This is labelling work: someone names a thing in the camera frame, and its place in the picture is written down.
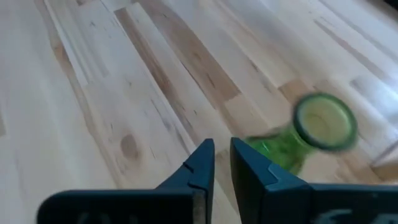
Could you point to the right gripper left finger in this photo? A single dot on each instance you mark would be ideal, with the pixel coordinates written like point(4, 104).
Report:
point(186, 202)

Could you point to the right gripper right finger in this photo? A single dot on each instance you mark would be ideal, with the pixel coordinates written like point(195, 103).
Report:
point(267, 199)

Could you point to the green twisted glass vase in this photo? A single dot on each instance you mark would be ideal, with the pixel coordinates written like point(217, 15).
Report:
point(280, 149)

